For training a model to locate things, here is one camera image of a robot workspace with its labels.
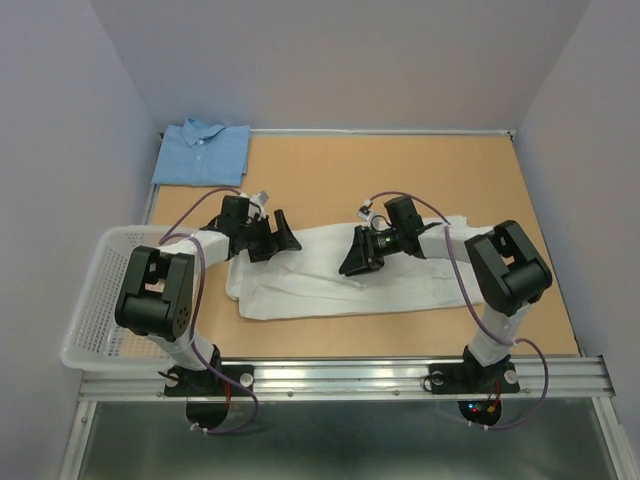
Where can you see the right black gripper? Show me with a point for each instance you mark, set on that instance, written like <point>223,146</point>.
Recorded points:
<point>358,257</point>

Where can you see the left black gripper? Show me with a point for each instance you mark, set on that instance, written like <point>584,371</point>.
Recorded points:
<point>272,241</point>

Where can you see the white long sleeve shirt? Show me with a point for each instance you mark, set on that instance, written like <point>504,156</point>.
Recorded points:
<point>306,283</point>

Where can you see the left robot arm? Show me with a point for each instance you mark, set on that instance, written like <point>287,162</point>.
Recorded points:
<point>163,287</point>

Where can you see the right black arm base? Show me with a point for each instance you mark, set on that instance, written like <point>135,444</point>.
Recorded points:
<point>480,389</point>

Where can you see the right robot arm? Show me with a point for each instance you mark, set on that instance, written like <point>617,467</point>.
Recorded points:
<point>509,272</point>

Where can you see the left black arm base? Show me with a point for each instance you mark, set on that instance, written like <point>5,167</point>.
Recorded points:
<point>208,398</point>

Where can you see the folded blue shirt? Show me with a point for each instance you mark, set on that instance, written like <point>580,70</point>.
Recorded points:
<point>197,154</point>

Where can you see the white plastic basket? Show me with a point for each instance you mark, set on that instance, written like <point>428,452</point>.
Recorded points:
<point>94,341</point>

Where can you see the metal front panel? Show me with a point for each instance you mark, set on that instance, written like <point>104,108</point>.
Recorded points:
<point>566,439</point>

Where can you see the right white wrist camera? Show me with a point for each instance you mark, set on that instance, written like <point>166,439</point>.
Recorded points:
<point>366,214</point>

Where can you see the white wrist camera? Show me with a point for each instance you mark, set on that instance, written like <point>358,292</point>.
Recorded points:
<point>259,200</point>
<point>366,214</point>

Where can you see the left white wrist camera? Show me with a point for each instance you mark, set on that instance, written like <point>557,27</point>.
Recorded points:
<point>259,200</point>

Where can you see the aluminium mounting rail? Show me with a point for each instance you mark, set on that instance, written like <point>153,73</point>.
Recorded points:
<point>352,379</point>

